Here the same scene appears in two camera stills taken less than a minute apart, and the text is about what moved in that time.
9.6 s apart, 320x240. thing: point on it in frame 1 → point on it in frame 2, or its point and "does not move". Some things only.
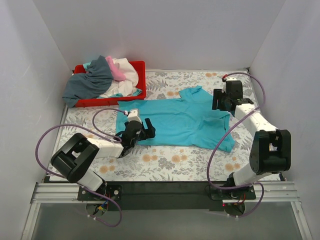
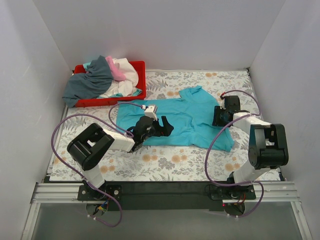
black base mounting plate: x=167 y=196 does not move
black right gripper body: x=219 y=100 → x=217 y=116
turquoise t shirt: x=190 y=120 does not move
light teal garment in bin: x=136 y=92 does not move
